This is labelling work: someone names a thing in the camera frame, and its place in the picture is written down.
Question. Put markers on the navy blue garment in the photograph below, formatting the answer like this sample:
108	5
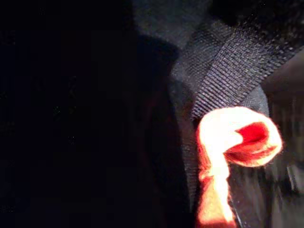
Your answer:
225	71

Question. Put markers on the red garment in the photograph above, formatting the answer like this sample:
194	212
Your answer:
213	142

